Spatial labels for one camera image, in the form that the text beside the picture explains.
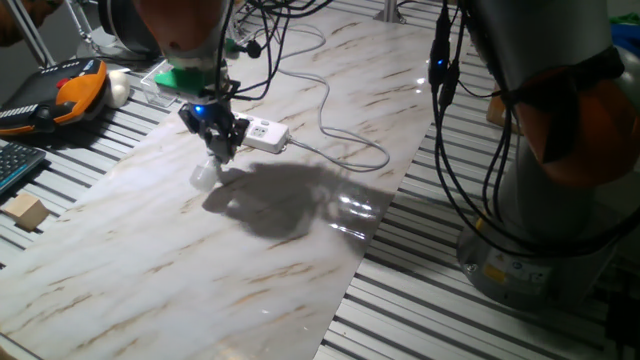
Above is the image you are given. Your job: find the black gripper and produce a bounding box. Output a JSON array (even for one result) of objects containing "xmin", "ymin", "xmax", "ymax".
[{"xmin": 177, "ymin": 97, "xmax": 250, "ymax": 165}]

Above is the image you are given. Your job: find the white plug adapter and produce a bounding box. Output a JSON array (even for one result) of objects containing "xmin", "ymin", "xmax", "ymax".
[{"xmin": 189, "ymin": 153, "xmax": 223, "ymax": 193}]

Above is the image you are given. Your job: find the brown sleeved forearm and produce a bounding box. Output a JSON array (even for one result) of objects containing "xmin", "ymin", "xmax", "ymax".
[{"xmin": 0, "ymin": 0, "xmax": 64, "ymax": 49}]

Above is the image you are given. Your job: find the white power strip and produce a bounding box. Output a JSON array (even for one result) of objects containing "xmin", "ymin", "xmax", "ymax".
[{"xmin": 231, "ymin": 111, "xmax": 292, "ymax": 155}]

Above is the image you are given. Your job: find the green wrist adapter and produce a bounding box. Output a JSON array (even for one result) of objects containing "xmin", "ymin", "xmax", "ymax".
[{"xmin": 153, "ymin": 66, "xmax": 227, "ymax": 97}]

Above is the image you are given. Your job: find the clear plastic box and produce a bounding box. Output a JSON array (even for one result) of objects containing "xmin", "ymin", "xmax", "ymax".
[{"xmin": 139, "ymin": 59, "xmax": 177, "ymax": 109}]

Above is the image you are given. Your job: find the marble pattern board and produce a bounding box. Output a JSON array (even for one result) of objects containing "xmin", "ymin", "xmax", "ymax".
[{"xmin": 0, "ymin": 5, "xmax": 447, "ymax": 360}]

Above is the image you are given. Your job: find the orange and black teach pendant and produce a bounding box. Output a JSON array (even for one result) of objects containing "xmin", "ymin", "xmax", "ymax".
[{"xmin": 0, "ymin": 56, "xmax": 109, "ymax": 138}]

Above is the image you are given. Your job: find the small wooden block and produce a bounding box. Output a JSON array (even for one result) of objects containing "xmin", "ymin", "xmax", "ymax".
[{"xmin": 1, "ymin": 191, "xmax": 51, "ymax": 233}]

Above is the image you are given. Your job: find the black keyboard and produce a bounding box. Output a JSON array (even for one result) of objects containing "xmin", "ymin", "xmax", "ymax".
[{"xmin": 0, "ymin": 141, "xmax": 48, "ymax": 197}]

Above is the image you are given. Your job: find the blue bag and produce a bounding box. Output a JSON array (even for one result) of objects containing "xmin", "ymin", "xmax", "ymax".
[{"xmin": 608, "ymin": 13, "xmax": 640, "ymax": 57}]

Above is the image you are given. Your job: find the grey power strip cable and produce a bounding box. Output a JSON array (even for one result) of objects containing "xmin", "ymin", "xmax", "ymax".
[{"xmin": 249, "ymin": 19, "xmax": 392, "ymax": 174}]

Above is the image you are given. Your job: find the thin aluminium post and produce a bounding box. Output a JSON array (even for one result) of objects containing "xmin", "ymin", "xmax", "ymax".
[{"xmin": 372, "ymin": 0, "xmax": 407, "ymax": 25}]

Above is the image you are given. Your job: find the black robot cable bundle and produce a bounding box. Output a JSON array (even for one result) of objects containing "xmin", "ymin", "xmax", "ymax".
[{"xmin": 214, "ymin": 0, "xmax": 640, "ymax": 259}]

